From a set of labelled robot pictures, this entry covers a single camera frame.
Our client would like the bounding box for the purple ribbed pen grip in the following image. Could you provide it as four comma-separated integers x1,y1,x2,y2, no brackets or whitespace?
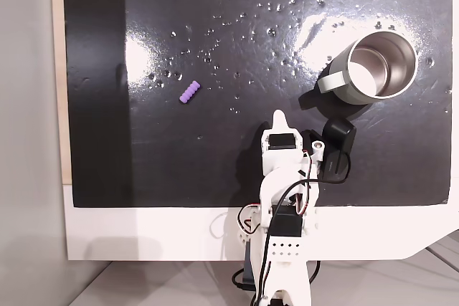
179,80,202,104

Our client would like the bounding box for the grey steel-lined cup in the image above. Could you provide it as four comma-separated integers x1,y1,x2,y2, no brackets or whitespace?
316,30,419,106

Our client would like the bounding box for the black glossy mat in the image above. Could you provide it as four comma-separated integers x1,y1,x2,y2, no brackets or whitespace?
62,0,453,209

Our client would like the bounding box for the beige wooden board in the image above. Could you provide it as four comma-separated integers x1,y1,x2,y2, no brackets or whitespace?
49,0,75,186

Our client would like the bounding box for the red white black servo wire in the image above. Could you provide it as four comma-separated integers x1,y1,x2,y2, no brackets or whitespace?
236,150,315,236

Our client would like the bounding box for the black camera box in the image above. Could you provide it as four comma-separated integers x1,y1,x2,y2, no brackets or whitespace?
320,116,358,183

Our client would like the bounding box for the thin white cable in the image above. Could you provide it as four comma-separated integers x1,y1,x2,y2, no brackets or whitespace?
209,211,231,239

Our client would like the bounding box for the black power cable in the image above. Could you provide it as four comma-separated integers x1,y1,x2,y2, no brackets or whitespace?
231,259,321,292

